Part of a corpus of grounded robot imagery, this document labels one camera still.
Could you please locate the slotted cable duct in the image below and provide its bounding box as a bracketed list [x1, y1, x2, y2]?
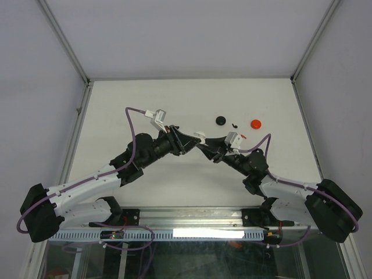
[50, 228, 264, 242]

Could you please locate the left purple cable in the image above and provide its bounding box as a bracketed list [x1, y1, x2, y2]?
[16, 107, 146, 235]

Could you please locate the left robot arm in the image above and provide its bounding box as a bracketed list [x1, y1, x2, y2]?
[17, 125, 205, 243]

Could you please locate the red earbud charging case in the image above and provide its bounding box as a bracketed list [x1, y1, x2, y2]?
[251, 119, 262, 130]

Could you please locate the left aluminium frame post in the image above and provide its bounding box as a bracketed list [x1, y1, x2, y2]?
[36, 0, 90, 85]

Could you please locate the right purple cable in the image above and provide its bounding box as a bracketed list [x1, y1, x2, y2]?
[239, 133, 360, 233]

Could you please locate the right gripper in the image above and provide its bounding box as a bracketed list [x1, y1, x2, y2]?
[198, 136, 249, 177]

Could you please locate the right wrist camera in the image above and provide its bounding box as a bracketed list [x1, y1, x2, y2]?
[224, 132, 242, 154]

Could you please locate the purple cable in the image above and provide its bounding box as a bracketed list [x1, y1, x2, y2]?
[16, 107, 146, 235]
[239, 133, 360, 233]

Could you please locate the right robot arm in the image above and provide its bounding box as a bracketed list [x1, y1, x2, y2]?
[198, 134, 363, 243]

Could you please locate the white earbud charging case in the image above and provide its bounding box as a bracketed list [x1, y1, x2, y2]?
[194, 131, 206, 145]

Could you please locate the black earbud charging case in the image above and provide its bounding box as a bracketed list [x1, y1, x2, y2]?
[215, 116, 226, 126]

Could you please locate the right aluminium frame post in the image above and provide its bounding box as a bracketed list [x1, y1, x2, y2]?
[290, 0, 342, 84]

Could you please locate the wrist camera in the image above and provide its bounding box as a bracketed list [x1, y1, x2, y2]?
[144, 109, 166, 132]
[224, 132, 242, 154]

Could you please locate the aluminium frame post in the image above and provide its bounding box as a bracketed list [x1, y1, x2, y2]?
[36, 0, 90, 85]
[290, 0, 342, 84]

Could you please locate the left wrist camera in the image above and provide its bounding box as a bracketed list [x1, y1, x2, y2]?
[144, 109, 166, 132]

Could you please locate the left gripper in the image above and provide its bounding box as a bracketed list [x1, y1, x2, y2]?
[141, 126, 201, 169]

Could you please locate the aluminium mounting rail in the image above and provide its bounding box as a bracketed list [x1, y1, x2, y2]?
[36, 205, 349, 230]

